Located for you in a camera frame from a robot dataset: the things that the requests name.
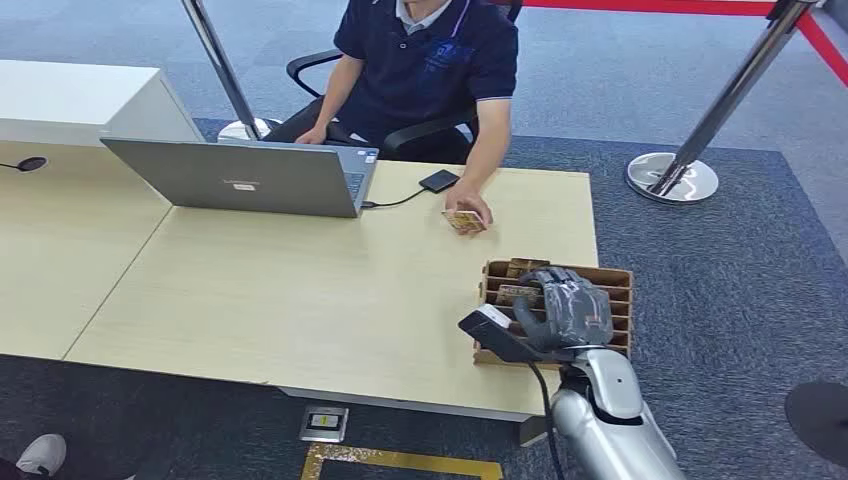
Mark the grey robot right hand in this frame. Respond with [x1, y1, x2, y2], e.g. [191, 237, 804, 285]
[512, 266, 615, 354]

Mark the person's left hand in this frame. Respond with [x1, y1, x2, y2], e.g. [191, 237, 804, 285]
[444, 188, 496, 235]

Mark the gold patterned card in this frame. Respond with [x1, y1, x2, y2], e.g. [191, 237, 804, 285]
[441, 209, 488, 235]

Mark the brown slotted card holder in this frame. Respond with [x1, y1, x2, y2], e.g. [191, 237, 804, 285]
[472, 257, 635, 370]

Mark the brown card in holder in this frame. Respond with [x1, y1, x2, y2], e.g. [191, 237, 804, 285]
[495, 284, 543, 308]
[506, 257, 551, 278]

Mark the person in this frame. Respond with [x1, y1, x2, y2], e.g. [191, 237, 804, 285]
[263, 0, 520, 235]

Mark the grey laptop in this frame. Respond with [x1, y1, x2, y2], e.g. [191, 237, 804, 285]
[99, 136, 381, 221]

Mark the black office chair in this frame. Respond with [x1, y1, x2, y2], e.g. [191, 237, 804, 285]
[285, 0, 525, 164]

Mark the grey table leg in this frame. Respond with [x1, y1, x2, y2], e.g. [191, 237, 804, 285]
[517, 415, 552, 449]

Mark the yellow floor tape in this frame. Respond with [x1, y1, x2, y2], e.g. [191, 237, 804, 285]
[299, 443, 505, 480]

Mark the white cabinet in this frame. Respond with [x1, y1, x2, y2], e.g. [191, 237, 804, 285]
[0, 58, 205, 148]

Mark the silver floor socket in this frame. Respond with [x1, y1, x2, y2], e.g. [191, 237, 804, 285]
[298, 404, 350, 444]

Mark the black round base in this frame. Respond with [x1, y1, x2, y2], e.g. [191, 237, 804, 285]
[784, 380, 848, 469]

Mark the red barrier belt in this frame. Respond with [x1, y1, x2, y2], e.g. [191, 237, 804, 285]
[521, 0, 848, 89]

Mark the white shoe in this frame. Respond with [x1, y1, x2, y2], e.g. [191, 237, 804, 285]
[13, 433, 68, 479]

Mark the black laptop cable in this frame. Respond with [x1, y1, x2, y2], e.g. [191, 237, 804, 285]
[360, 187, 430, 211]

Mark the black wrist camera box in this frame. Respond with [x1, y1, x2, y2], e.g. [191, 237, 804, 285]
[457, 303, 543, 365]

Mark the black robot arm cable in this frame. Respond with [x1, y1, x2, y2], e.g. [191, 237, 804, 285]
[525, 360, 566, 480]

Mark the chrome stanchion post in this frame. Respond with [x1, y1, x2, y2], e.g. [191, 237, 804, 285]
[179, 0, 284, 143]
[624, 0, 824, 205]

